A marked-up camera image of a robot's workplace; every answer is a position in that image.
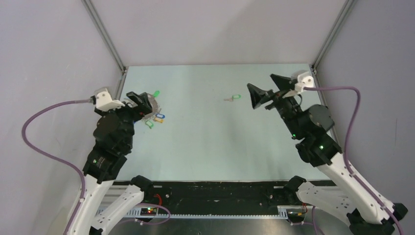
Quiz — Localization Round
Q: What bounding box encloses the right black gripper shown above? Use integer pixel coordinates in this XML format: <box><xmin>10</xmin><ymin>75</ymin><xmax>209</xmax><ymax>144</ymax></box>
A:
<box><xmin>247</xmin><ymin>74</ymin><xmax>304</xmax><ymax>139</ymax></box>

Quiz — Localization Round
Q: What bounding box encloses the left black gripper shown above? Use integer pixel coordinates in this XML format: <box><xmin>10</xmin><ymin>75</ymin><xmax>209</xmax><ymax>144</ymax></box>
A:
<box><xmin>96</xmin><ymin>91</ymin><xmax>152</xmax><ymax>150</ymax></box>

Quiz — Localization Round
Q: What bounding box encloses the metal disc keyring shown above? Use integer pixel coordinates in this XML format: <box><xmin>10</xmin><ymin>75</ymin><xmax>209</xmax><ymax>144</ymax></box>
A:
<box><xmin>143</xmin><ymin>93</ymin><xmax>156</xmax><ymax>118</ymax></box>

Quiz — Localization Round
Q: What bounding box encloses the yellow key tag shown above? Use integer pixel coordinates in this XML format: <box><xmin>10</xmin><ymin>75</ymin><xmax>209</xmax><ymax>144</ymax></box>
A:
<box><xmin>154</xmin><ymin>117</ymin><xmax>163</xmax><ymax>123</ymax></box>

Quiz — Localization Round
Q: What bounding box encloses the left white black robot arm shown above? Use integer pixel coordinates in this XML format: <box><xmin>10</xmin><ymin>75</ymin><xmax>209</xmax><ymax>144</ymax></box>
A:
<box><xmin>64</xmin><ymin>88</ymin><xmax>155</xmax><ymax>235</ymax></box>

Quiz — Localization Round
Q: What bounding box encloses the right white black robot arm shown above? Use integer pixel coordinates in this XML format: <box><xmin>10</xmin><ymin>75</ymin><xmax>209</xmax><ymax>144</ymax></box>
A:
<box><xmin>247</xmin><ymin>72</ymin><xmax>408</xmax><ymax>235</ymax></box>

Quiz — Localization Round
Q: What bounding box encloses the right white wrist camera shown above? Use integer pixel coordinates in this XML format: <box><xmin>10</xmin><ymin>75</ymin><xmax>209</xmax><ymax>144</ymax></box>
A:
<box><xmin>283</xmin><ymin>70</ymin><xmax>315</xmax><ymax>98</ymax></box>

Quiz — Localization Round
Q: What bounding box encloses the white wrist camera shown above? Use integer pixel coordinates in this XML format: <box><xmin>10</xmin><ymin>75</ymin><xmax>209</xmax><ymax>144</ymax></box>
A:
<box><xmin>94</xmin><ymin>87</ymin><xmax>125</xmax><ymax>112</ymax></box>
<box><xmin>283</xmin><ymin>70</ymin><xmax>315</xmax><ymax>98</ymax></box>

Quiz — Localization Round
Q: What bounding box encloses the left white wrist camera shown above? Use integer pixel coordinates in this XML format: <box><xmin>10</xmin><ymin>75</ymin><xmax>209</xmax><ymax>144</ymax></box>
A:
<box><xmin>94</xmin><ymin>87</ymin><xmax>125</xmax><ymax>112</ymax></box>

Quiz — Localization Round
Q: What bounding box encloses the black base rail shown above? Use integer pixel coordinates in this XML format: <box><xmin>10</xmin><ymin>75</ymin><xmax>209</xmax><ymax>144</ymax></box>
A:
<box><xmin>116</xmin><ymin>180</ymin><xmax>325</xmax><ymax>216</ymax></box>

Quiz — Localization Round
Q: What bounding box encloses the left aluminium frame post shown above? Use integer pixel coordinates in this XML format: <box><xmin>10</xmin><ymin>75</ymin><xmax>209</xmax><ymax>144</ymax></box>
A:
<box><xmin>81</xmin><ymin>0</ymin><xmax>126</xmax><ymax>74</ymax></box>

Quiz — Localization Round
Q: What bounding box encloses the aluminium frame post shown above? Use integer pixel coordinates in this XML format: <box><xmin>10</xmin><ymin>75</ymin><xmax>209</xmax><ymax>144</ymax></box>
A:
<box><xmin>81</xmin><ymin>0</ymin><xmax>126</xmax><ymax>74</ymax></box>
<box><xmin>310</xmin><ymin>0</ymin><xmax>357</xmax><ymax>75</ymax></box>

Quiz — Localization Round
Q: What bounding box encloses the right aluminium frame post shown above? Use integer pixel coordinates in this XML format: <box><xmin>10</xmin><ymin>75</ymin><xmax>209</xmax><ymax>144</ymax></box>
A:
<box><xmin>310</xmin><ymin>0</ymin><xmax>357</xmax><ymax>75</ymax></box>

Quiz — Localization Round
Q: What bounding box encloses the grey slotted cable duct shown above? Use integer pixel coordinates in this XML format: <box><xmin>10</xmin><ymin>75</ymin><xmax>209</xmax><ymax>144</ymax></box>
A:
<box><xmin>124</xmin><ymin>208</ymin><xmax>288</xmax><ymax>219</ymax></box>

